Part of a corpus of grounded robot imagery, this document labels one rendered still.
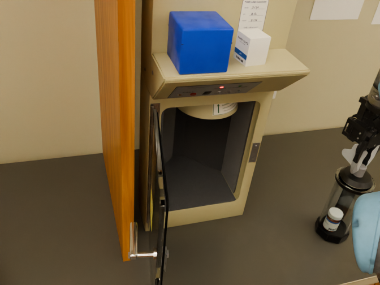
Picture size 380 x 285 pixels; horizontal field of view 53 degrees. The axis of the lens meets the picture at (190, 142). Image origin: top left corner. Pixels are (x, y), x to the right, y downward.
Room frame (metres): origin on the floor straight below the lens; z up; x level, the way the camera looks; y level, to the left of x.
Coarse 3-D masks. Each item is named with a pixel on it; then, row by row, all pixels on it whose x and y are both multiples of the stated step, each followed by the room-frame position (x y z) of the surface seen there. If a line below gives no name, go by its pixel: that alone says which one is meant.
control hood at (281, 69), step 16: (160, 64) 0.69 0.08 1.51; (240, 64) 0.73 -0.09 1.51; (272, 64) 0.75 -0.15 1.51; (288, 64) 0.76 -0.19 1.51; (160, 80) 0.66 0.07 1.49; (176, 80) 0.64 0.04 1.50; (192, 80) 0.66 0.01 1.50; (208, 80) 0.67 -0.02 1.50; (224, 80) 0.69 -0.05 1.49; (240, 80) 0.70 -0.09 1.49; (256, 80) 0.72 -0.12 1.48; (272, 80) 0.74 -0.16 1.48; (288, 80) 0.76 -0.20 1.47; (160, 96) 0.71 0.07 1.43
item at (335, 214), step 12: (336, 192) 0.81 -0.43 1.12; (348, 192) 0.79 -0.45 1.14; (336, 204) 0.80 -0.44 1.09; (348, 204) 0.79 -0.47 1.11; (324, 216) 0.82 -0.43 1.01; (336, 216) 0.79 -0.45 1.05; (348, 216) 0.78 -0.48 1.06; (324, 228) 0.80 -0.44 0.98; (336, 228) 0.79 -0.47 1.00; (348, 228) 0.79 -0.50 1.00
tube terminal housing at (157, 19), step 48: (144, 0) 0.82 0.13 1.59; (192, 0) 0.77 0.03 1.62; (240, 0) 0.81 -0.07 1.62; (288, 0) 0.85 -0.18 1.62; (144, 48) 0.81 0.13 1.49; (144, 96) 0.79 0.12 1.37; (240, 96) 0.82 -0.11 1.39; (144, 144) 0.78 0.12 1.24; (144, 192) 0.77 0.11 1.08; (240, 192) 0.85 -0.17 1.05
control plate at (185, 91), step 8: (176, 88) 0.67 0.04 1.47; (184, 88) 0.68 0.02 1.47; (192, 88) 0.69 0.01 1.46; (200, 88) 0.70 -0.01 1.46; (208, 88) 0.71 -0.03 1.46; (216, 88) 0.72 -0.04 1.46; (224, 88) 0.73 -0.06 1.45; (232, 88) 0.74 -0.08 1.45; (240, 88) 0.75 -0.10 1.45; (248, 88) 0.76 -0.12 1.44; (176, 96) 0.72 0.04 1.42; (184, 96) 0.73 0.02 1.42; (192, 96) 0.74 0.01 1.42
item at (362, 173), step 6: (348, 168) 0.85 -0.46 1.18; (360, 168) 0.82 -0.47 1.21; (366, 168) 0.82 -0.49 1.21; (342, 174) 0.83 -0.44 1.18; (348, 174) 0.82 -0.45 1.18; (354, 174) 0.82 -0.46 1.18; (360, 174) 0.82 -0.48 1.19; (366, 174) 0.83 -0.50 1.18; (348, 180) 0.80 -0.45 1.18; (354, 180) 0.80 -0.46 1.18; (360, 180) 0.80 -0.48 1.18; (366, 180) 0.81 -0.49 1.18; (372, 180) 0.82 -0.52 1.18; (354, 186) 0.79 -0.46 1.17; (360, 186) 0.79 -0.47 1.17; (366, 186) 0.79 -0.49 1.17
